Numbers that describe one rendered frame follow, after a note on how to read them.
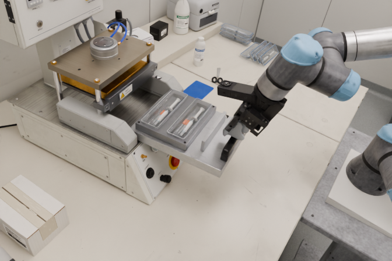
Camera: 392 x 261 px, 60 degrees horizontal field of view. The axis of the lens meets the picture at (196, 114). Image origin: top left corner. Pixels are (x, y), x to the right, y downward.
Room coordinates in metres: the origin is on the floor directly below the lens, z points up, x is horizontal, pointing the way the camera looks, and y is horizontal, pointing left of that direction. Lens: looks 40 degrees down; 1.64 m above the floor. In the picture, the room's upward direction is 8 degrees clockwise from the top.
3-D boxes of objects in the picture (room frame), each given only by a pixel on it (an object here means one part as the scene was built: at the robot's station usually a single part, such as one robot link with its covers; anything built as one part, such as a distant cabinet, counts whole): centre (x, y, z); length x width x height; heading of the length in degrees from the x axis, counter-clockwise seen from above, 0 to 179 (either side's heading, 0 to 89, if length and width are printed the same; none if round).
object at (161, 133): (0.76, 0.05, 0.98); 0.20 x 0.17 x 0.03; 158
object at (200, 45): (1.46, 0.02, 0.82); 0.05 x 0.05 x 0.14
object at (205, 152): (0.75, 0.01, 0.97); 0.30 x 0.22 x 0.08; 68
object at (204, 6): (1.85, 0.09, 0.88); 0.25 x 0.20 x 0.17; 54
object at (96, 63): (0.89, 0.32, 1.08); 0.31 x 0.24 x 0.13; 158
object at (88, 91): (0.87, 0.29, 1.07); 0.22 x 0.17 x 0.10; 158
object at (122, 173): (0.87, 0.28, 0.84); 0.53 x 0.37 x 0.17; 68
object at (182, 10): (1.69, 0.14, 0.92); 0.09 x 0.08 x 0.25; 19
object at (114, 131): (0.71, 0.28, 0.97); 0.25 x 0.05 x 0.07; 68
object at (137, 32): (1.41, 0.37, 0.83); 0.23 x 0.12 x 0.07; 143
